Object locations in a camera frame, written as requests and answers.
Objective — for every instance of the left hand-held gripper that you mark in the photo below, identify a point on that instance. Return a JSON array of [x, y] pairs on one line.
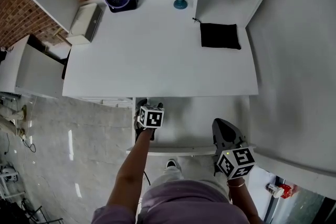
[[152, 118]]

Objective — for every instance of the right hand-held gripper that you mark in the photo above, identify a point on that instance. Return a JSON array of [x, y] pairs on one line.
[[231, 154]]

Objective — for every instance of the white wide desk drawer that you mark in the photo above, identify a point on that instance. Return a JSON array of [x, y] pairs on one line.
[[189, 123]]

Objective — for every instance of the person's left forearm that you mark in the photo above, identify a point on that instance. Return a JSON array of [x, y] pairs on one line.
[[128, 173]]

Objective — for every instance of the person's right forearm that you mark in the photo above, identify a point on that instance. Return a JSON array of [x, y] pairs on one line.
[[241, 199]]

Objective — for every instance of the person's black white left shoe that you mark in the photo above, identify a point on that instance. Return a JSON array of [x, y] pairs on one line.
[[171, 164]]

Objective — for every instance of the jar with white lid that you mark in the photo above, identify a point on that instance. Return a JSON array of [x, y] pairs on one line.
[[275, 190]]

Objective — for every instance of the person's light grey trousers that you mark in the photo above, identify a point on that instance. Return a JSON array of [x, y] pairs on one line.
[[170, 174]]

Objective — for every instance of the white desk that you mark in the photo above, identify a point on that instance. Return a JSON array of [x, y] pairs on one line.
[[157, 55]]

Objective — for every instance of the person's purple shirt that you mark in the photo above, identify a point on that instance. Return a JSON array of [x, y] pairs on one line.
[[183, 204]]

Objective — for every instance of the black framed glass door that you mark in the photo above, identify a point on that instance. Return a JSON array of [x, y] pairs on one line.
[[302, 207]]

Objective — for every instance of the white rectangular box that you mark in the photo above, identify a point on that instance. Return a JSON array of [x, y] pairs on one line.
[[84, 23]]

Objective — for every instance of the white side cabinet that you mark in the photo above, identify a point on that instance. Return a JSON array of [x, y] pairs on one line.
[[34, 73]]

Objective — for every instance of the black metal rack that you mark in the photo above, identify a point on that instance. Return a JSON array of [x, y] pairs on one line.
[[23, 213]]

